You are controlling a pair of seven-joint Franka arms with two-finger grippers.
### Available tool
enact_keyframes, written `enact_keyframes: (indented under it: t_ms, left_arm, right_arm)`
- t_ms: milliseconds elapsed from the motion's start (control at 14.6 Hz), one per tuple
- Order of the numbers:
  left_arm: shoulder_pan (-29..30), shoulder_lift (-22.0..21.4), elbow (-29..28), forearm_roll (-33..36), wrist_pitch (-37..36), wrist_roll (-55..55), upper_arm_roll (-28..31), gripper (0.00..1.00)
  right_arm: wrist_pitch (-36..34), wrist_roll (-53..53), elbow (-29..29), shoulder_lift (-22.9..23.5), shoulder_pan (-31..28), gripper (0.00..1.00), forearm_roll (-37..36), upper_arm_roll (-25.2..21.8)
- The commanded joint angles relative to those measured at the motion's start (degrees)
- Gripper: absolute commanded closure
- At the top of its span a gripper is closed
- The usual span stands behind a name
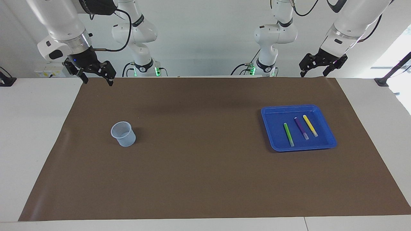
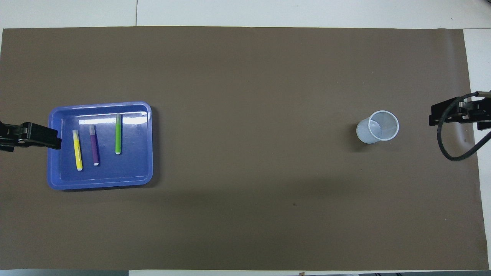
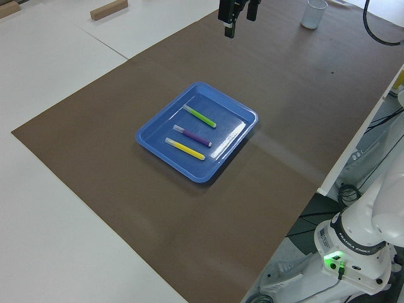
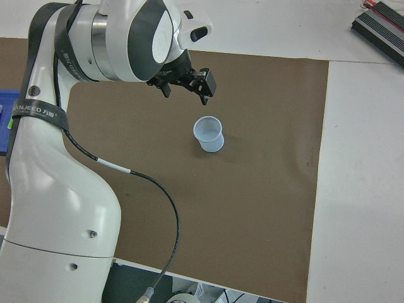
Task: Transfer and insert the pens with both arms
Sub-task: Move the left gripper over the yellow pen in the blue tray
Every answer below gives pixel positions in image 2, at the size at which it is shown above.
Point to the green pen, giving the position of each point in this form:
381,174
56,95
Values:
118,134

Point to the brown table mat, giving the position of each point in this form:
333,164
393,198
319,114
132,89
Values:
245,161

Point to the purple pen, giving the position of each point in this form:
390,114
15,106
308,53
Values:
94,147

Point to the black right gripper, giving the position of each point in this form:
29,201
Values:
482,113

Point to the translucent plastic cup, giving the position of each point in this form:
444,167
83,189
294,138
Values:
368,134

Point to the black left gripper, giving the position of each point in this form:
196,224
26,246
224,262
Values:
7,138

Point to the blue plastic tray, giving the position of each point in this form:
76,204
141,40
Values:
130,168

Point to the yellow pen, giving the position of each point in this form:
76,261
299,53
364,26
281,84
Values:
77,151

